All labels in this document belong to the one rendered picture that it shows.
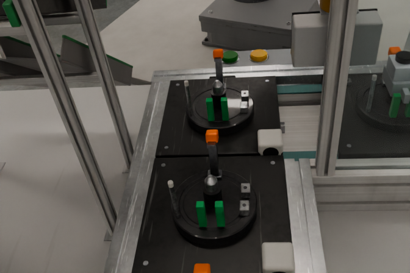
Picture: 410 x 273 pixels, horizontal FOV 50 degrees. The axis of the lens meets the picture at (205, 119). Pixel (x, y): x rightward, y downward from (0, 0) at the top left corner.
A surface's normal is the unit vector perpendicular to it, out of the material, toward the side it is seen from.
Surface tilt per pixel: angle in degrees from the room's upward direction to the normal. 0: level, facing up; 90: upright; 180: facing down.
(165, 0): 0
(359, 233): 0
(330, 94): 90
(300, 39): 90
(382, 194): 90
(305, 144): 0
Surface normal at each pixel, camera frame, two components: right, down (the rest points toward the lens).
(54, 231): -0.10, -0.75
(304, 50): -0.07, 0.66
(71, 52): 0.97, 0.08
